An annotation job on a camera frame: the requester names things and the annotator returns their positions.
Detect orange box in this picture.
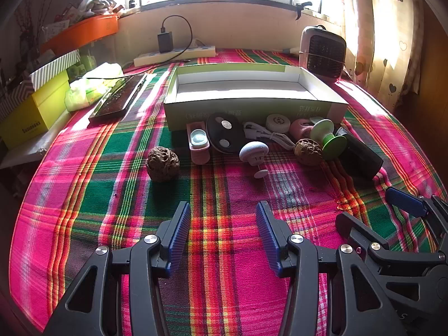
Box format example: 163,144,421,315
40,15,120,55

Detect small beige heater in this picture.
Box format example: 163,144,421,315
298,25,347,81

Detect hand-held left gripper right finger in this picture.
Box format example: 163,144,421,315
256,201,408,336

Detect white cable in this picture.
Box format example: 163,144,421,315
243,121,296,151

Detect pink and white small device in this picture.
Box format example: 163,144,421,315
186,120,211,165

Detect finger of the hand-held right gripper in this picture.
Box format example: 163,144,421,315
335,212,448,277
385,187,448,249

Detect green and white spool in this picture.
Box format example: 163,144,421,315
311,118,348,162

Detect black phone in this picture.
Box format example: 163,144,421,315
88,73,148,124

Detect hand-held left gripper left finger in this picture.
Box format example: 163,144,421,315
42,201,192,336

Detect plaid tablecloth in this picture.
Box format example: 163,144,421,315
9,47,448,336

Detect black window latch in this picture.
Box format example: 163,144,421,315
295,2,313,20

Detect white power strip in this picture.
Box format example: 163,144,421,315
134,45,216,67

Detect heart-print curtain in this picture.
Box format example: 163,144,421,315
338,0,426,111

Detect brown walnut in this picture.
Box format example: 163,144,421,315
294,139,323,166
146,146,180,183

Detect pink carabiner-shaped gadget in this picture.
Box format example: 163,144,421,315
289,118,316,141

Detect dried branches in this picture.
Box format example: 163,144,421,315
14,0,53,64

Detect black charger cable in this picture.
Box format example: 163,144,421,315
160,15,194,64

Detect white mushroom-shaped gadget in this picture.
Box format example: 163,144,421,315
239,141,270,179

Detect striped grey box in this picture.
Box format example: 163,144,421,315
0,50,81,120

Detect green tissue pack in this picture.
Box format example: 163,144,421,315
64,62,124,112

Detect black rectangular device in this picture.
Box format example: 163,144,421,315
336,128,384,181

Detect white round case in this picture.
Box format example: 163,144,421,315
265,113,291,134

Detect yellow-green box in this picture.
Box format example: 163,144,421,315
0,72,71,150

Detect white and green cardboard box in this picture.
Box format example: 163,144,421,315
163,64,349,132

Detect black oval disc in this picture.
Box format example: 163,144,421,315
206,112,244,155

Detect black charger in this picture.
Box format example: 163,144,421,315
157,32,174,54

